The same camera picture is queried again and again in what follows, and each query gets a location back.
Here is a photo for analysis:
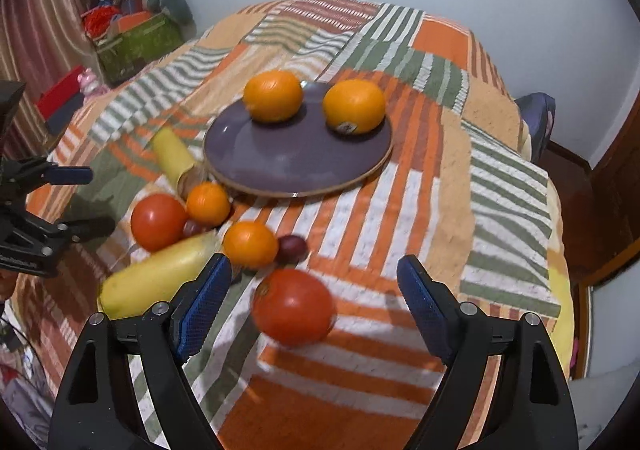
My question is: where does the dark red plum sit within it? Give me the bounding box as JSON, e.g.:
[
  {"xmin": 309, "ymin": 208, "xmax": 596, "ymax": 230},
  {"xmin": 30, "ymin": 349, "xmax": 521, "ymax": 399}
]
[{"xmin": 276, "ymin": 235, "xmax": 308, "ymax": 263}]

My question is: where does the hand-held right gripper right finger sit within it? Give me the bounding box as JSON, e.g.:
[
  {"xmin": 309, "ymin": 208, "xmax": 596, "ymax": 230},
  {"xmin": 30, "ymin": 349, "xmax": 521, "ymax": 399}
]
[{"xmin": 396, "ymin": 254, "xmax": 581, "ymax": 450}]

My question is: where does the purple ceramic plate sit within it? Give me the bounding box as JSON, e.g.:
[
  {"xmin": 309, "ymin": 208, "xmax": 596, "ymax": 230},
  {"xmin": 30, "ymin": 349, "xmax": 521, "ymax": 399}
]
[{"xmin": 203, "ymin": 80, "xmax": 394, "ymax": 197}]

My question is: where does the pink toy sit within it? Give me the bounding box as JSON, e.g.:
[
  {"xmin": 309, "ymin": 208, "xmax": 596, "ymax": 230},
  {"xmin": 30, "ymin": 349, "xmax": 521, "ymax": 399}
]
[{"xmin": 80, "ymin": 69, "xmax": 108, "ymax": 96}]

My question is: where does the red box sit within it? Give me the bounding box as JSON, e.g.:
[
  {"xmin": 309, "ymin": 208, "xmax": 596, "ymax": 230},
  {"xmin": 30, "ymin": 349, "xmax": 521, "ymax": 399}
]
[{"xmin": 37, "ymin": 65, "xmax": 83, "ymax": 118}]

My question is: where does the yellow corn cob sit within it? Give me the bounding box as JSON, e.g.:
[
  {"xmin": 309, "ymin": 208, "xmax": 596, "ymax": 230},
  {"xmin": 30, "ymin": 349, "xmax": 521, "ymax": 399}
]
[
  {"xmin": 97, "ymin": 230, "xmax": 221, "ymax": 320},
  {"xmin": 151, "ymin": 127, "xmax": 208, "ymax": 201}
]

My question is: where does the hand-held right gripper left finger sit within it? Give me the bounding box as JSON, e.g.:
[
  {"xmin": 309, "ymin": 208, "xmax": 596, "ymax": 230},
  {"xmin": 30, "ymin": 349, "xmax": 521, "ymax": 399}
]
[{"xmin": 47, "ymin": 253, "xmax": 233, "ymax": 450}]

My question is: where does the striped patchwork blanket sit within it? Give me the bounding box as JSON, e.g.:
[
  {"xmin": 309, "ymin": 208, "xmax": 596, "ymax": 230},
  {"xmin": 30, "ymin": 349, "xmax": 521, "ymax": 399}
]
[{"xmin": 10, "ymin": 0, "xmax": 573, "ymax": 450}]

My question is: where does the red tomato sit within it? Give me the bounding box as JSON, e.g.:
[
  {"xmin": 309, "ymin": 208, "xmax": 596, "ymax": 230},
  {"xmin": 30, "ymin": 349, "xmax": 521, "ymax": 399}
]
[
  {"xmin": 130, "ymin": 193, "xmax": 189, "ymax": 252},
  {"xmin": 251, "ymin": 268, "xmax": 336, "ymax": 347}
]

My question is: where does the large orange with sticker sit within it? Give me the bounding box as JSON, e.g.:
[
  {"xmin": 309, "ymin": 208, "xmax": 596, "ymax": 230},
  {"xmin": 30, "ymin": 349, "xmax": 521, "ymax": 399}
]
[{"xmin": 322, "ymin": 79, "xmax": 387, "ymax": 135}]

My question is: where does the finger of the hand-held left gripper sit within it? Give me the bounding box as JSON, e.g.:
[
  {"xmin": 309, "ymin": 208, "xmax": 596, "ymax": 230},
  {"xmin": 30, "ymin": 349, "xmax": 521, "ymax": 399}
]
[
  {"xmin": 0, "ymin": 155, "xmax": 94, "ymax": 205},
  {"xmin": 0, "ymin": 207, "xmax": 117, "ymax": 278}
]

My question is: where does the red plastic bag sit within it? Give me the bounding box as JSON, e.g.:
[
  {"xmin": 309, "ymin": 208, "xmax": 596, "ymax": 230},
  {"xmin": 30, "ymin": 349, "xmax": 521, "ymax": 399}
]
[{"xmin": 81, "ymin": 5, "xmax": 121, "ymax": 38}]

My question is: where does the striped red curtain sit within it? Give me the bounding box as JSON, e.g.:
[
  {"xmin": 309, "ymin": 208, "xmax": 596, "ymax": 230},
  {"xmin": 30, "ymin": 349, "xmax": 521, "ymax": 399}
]
[{"xmin": 0, "ymin": 0, "xmax": 103, "ymax": 146}]

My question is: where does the brown wooden door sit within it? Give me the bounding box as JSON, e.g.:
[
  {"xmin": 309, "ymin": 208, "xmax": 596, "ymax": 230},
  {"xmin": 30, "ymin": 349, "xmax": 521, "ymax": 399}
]
[{"xmin": 572, "ymin": 95, "xmax": 640, "ymax": 286}]

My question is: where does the orange box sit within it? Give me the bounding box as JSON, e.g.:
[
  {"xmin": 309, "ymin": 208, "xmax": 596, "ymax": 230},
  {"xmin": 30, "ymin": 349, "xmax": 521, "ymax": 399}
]
[{"xmin": 117, "ymin": 13, "xmax": 151, "ymax": 31}]

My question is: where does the grey blue backpack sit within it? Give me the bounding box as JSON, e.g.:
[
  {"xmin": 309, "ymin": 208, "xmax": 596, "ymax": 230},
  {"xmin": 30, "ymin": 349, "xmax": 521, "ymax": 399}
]
[{"xmin": 515, "ymin": 93, "xmax": 556, "ymax": 163}]

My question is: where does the green fabric bag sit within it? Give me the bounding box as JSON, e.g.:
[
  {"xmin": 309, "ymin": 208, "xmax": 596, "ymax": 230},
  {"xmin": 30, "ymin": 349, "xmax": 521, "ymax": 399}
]
[{"xmin": 95, "ymin": 13, "xmax": 183, "ymax": 84}]

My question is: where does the small orange mandarin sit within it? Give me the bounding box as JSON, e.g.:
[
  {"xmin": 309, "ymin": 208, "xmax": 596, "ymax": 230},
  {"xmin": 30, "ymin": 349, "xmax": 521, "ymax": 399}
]
[
  {"xmin": 222, "ymin": 221, "xmax": 279, "ymax": 271},
  {"xmin": 186, "ymin": 182, "xmax": 232, "ymax": 226}
]

